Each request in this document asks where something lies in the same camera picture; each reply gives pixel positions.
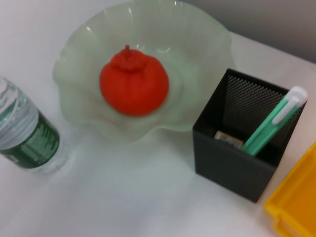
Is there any orange fruit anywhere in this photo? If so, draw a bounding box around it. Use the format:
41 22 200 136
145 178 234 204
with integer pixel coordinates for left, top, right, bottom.
99 44 170 117

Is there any beige barcode eraser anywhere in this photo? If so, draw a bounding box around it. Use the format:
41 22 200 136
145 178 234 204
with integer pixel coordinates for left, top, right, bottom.
214 130 245 149

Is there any green utility knife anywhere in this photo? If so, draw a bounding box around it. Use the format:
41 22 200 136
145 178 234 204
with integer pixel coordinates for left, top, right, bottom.
240 85 309 157

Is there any clear green-label water bottle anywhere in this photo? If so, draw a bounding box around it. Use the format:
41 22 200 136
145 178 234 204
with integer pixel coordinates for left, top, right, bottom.
0 75 69 175

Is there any green wavy glass fruit bowl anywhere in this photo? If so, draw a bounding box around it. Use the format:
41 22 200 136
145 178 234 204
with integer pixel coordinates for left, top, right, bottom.
52 0 238 144

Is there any black mesh pen holder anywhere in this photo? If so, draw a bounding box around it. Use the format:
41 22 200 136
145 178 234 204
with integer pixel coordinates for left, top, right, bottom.
192 68 309 204

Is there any yellow plastic bin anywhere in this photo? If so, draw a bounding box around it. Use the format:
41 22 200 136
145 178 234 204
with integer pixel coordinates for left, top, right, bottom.
262 141 316 237

